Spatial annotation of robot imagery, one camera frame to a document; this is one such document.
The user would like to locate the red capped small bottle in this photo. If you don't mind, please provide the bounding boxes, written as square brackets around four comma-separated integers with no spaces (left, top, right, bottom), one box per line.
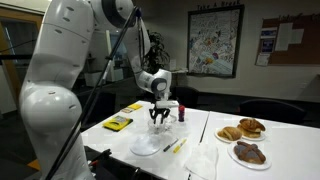
[177,104,186,123]

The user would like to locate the wooden door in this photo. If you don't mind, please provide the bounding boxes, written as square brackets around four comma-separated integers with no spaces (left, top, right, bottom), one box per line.
[0,7,44,108]

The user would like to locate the orange floor object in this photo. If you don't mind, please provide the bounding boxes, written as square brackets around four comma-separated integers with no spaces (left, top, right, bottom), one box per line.
[27,158,42,172]

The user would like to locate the small white plate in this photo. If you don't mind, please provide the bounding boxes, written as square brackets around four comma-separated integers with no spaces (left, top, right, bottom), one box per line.
[214,127,244,145]
[240,130,267,142]

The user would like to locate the yellow sticky note pad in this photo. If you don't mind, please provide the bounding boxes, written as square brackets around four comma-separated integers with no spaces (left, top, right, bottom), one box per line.
[127,103,144,111]

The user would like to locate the framed colourful map poster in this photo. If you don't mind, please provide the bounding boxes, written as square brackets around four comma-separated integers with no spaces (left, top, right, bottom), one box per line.
[186,4,246,79]

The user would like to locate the large white plate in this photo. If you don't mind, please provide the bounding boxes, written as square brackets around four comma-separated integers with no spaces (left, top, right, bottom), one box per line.
[227,142,272,171]

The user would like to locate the white tilted pinned paper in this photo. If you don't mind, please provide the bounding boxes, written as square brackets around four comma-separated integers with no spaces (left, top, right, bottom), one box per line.
[255,52,271,67]

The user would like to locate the small white pinned paper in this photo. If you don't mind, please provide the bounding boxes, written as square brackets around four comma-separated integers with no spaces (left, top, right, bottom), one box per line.
[291,28,305,45]

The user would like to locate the white paper napkin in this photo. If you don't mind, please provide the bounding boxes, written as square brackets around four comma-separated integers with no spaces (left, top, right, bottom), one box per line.
[184,143,220,180]

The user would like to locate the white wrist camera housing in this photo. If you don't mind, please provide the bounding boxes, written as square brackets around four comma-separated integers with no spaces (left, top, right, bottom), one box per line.
[154,99,180,110]

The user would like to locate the light braided bread roll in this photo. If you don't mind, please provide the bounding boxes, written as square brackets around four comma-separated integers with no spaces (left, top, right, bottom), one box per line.
[217,125,243,142]

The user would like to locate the long black arm cable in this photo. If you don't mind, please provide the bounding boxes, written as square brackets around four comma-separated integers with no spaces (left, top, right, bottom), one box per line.
[44,5,143,180]

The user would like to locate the large white pinned paper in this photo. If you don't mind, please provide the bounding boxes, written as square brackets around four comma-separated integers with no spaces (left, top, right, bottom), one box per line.
[274,22,294,52]

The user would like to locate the dark blue pinned flyer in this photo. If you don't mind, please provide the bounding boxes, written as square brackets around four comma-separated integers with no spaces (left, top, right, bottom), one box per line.
[259,37,277,55]

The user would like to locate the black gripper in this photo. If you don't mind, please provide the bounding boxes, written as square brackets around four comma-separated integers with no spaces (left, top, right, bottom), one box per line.
[148,106,171,125]

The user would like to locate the cut glass bowl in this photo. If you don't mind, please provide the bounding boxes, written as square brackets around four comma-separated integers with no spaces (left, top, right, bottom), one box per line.
[147,114,178,135]

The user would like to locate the yellow crayon box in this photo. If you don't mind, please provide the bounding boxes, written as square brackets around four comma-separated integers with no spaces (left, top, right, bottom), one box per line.
[102,115,134,132]

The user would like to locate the dark brown crossed bread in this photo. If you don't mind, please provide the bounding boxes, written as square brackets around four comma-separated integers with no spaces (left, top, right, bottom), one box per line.
[233,140,267,165]

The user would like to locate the cork bulletin board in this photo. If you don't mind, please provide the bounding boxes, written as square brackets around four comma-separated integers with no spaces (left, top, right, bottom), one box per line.
[255,13,320,67]

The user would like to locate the white small bottle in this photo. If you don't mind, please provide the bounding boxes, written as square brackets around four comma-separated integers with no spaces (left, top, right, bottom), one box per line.
[162,137,180,153]

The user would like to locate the white storage box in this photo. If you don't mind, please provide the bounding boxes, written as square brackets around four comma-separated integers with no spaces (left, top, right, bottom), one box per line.
[83,70,107,88]

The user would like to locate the yellow marker pen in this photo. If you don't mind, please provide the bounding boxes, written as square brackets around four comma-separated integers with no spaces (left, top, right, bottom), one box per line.
[172,138,188,155]

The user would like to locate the golden brown bun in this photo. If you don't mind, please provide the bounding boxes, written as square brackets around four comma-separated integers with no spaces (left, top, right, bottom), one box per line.
[236,117,267,139]

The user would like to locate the black office chair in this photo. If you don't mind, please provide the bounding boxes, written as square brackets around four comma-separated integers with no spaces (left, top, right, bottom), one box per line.
[169,86,200,108]
[81,91,118,130]
[239,98,307,125]

